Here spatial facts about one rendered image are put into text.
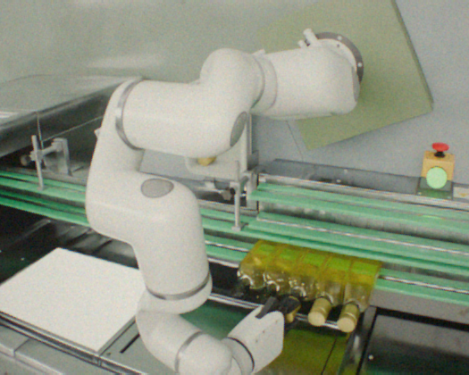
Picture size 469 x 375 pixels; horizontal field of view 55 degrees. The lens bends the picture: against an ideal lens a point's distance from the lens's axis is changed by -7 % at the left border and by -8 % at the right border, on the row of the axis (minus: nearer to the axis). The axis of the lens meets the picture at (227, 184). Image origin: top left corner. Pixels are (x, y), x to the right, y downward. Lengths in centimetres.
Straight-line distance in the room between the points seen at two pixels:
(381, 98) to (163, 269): 67
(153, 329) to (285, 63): 43
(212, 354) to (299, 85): 39
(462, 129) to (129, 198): 83
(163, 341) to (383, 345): 57
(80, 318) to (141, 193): 69
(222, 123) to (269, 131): 75
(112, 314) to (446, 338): 78
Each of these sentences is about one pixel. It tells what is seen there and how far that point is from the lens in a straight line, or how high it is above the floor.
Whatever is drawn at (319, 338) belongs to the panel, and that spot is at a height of 107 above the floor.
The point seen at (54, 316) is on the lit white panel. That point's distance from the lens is 121.
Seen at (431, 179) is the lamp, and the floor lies 85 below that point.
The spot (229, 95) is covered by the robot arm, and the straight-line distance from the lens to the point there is 52.
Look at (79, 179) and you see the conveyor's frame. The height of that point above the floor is 88.
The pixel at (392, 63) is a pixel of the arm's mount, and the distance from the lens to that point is 105.
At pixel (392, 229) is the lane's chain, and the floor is 88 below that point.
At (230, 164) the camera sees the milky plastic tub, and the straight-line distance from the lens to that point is 129.
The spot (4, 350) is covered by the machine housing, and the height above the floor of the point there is 139.
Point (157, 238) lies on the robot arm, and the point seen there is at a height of 150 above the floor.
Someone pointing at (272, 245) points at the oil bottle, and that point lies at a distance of 110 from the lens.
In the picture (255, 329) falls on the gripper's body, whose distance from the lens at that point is 82.
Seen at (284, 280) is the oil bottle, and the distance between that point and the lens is 100.
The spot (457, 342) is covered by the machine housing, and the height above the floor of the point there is 94.
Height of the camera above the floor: 188
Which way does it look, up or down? 56 degrees down
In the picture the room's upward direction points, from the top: 130 degrees counter-clockwise
